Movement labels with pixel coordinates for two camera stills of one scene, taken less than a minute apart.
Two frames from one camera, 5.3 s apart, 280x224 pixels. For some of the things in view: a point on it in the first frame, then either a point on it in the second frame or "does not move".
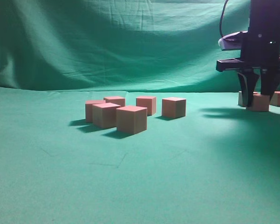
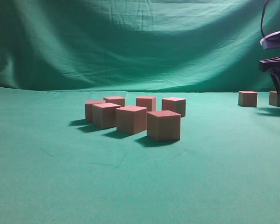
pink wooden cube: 174,107 does not move
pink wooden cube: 132,119 does not move
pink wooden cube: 88,109 does not move
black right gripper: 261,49 → 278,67
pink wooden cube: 260,102 → 163,125
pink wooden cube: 105,115 does not move
